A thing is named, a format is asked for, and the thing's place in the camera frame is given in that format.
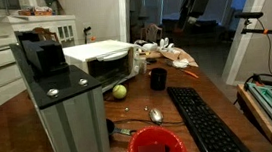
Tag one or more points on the yellow-green tennis ball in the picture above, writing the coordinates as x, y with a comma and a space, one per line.
119, 91

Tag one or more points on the white microwave oven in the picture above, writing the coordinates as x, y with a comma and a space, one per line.
107, 55

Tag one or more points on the upholstered wooden dining chair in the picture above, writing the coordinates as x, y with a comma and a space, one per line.
153, 32

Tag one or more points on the crumpled white tissue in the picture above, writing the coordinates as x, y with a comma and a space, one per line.
180, 63

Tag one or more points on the orange pen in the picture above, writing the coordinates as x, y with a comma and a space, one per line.
190, 73

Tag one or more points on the small black flat object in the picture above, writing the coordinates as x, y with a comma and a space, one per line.
151, 60

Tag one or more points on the black cup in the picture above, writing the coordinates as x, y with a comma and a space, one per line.
158, 79

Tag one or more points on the small silver coin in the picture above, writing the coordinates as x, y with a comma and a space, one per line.
146, 108

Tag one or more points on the black computer keyboard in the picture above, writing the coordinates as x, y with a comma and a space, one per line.
204, 123

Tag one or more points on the small clear round object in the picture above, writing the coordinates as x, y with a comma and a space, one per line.
126, 109

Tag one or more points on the silver bolt head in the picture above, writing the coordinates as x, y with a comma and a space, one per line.
83, 81
52, 92

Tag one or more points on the white glass-door sideboard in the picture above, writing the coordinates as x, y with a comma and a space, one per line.
54, 27

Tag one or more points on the red plastic bowl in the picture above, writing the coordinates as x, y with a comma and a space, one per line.
142, 142

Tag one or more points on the black measuring spoon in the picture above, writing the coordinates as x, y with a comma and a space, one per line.
111, 127

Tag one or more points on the brown wooden chair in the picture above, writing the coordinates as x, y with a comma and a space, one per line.
45, 33

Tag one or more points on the orange boxes on sideboard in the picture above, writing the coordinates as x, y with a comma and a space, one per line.
35, 11

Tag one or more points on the black camera on stand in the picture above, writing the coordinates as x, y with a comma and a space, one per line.
248, 15

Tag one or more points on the wooden tray frame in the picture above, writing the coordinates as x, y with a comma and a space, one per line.
257, 114

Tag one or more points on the black block mount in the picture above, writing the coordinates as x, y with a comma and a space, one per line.
43, 54

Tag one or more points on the aluminium post with black plate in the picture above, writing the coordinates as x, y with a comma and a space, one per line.
73, 125

